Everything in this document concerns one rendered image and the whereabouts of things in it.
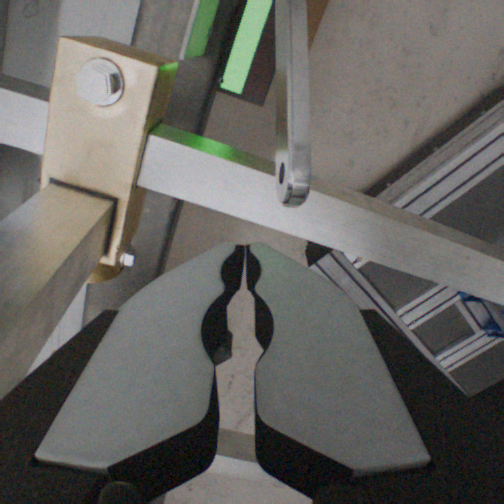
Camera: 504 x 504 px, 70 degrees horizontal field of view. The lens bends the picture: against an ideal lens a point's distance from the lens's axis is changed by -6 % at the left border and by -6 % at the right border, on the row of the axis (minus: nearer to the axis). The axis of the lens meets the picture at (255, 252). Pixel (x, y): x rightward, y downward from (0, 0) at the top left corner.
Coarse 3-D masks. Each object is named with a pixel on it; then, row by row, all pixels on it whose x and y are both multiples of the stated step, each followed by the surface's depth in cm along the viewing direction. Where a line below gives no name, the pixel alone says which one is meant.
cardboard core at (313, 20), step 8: (312, 0) 80; (320, 0) 80; (328, 0) 82; (312, 8) 81; (320, 8) 81; (312, 16) 82; (320, 16) 83; (312, 24) 83; (312, 32) 84; (312, 40) 86
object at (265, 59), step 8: (272, 8) 29; (272, 16) 29; (272, 24) 30; (264, 32) 30; (272, 32) 30; (264, 40) 30; (272, 40) 30; (264, 48) 31; (272, 48) 31; (256, 56) 31; (264, 56) 31; (272, 56) 31; (256, 64) 31; (264, 64) 31; (272, 64) 31; (256, 72) 32; (264, 72) 32; (248, 80) 32; (256, 80) 32; (264, 80) 32; (248, 88) 32; (256, 88) 32; (264, 88) 32; (248, 96) 33; (256, 96) 33
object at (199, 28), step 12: (204, 0) 22; (216, 0) 27; (192, 12) 21; (204, 12) 24; (192, 24) 21; (204, 24) 26; (192, 36) 23; (204, 36) 28; (192, 48) 24; (204, 48) 30
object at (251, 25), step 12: (252, 0) 29; (264, 0) 29; (252, 12) 29; (264, 12) 29; (240, 24) 30; (252, 24) 30; (240, 36) 30; (252, 36) 30; (240, 48) 31; (252, 48) 31; (240, 60) 31; (228, 72) 32; (240, 72) 32; (228, 84) 32; (240, 84) 32
